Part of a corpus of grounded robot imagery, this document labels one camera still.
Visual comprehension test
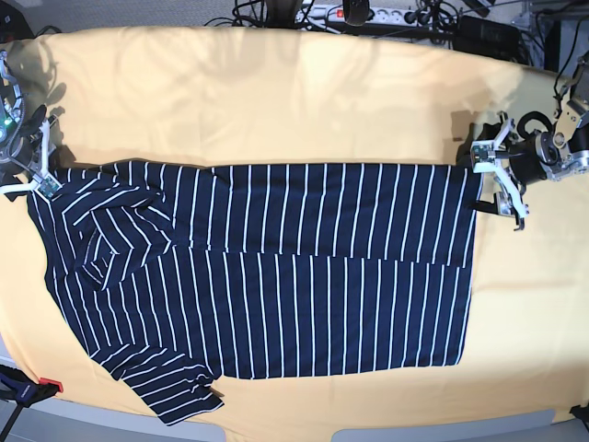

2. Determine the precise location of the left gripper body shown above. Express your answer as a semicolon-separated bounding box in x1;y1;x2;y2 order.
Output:
506;137;555;186

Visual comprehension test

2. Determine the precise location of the white power strip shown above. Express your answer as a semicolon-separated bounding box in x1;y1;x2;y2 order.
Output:
295;2;433;28

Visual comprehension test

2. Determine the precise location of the blue clamp red tip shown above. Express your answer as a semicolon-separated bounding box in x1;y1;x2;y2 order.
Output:
1;365;64;442

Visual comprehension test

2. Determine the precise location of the yellow table cloth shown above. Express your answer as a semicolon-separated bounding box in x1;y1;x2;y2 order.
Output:
6;27;588;441

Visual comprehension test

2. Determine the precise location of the black clamp right corner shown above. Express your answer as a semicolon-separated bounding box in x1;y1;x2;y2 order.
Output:
570;405;589;424

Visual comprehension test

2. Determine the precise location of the navy white striped T-shirt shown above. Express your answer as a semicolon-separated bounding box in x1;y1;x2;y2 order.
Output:
27;161;481;425

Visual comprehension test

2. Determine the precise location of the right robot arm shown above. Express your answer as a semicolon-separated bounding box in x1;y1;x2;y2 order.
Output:
1;50;47;183

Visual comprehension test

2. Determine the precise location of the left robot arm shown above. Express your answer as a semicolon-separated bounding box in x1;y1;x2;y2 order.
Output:
456;54;588;229

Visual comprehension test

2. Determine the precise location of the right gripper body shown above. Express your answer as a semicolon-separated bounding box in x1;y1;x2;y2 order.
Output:
1;123;42;178

